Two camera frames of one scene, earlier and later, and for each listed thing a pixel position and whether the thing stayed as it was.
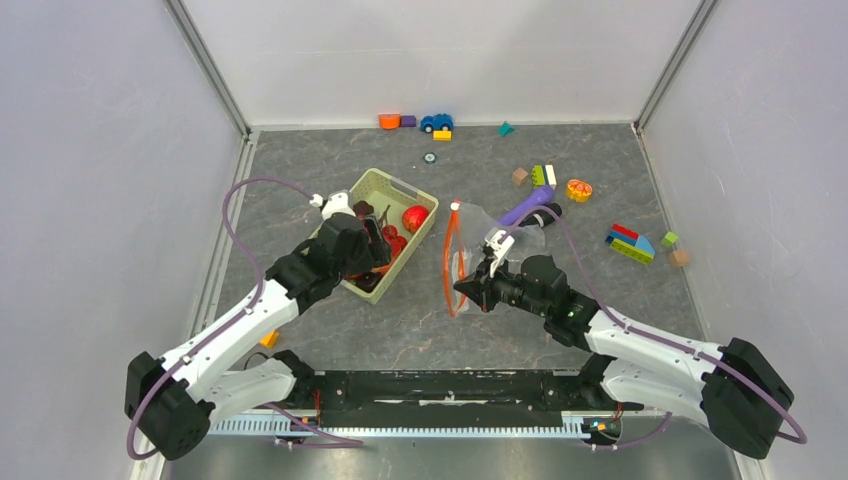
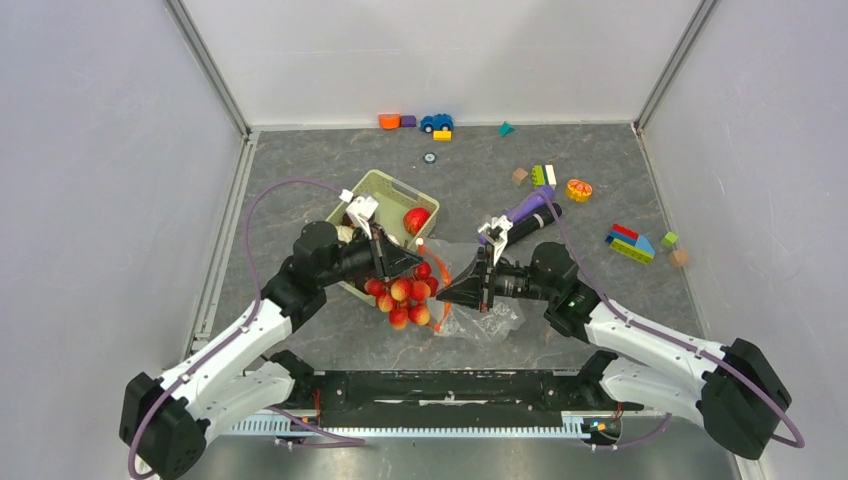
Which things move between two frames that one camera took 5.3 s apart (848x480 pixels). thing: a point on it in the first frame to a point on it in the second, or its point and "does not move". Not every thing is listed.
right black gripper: (481, 290) does not move
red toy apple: (413, 217) does not move
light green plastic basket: (403, 214) does not move
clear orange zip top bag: (466, 233) to (447, 262)
